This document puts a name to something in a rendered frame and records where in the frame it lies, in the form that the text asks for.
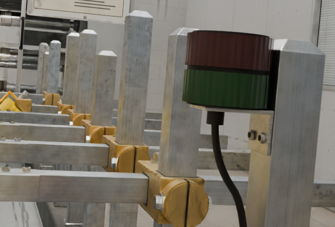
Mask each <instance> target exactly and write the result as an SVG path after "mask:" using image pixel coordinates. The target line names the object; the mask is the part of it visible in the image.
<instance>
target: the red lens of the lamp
mask: <svg viewBox="0 0 335 227"><path fill-rule="evenodd" d="M273 50H274V39H273V38H268V37H262V36H253V35H244V34H232V33H217V32H188V33H187V40H186V52H185V65H200V66H214V67H226V68H239V69H251V70H262V71H272V61H273Z"/></svg>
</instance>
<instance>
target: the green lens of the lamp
mask: <svg viewBox="0 0 335 227"><path fill-rule="evenodd" d="M270 83H271V76H267V75H255V74H243V73H231V72H218V71H206V70H193V69H184V76H183V88H182V101H185V102H190V103H198V104H206V105H216V106H227V107H241V108H268V106H269V95H270Z"/></svg>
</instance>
